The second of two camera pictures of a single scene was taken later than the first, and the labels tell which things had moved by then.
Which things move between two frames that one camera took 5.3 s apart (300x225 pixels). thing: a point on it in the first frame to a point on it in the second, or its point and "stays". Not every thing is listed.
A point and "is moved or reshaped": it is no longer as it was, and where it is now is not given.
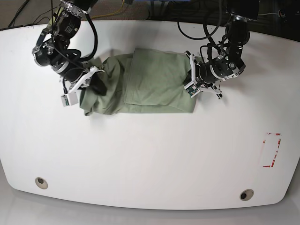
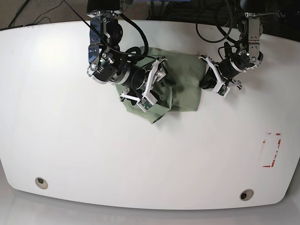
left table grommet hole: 41,183 stays
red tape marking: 279,144 stays
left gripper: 98,82 to 143,79
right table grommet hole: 246,194 stays
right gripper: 203,74 to 225,72
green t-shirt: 150,80 is moved or reshaped
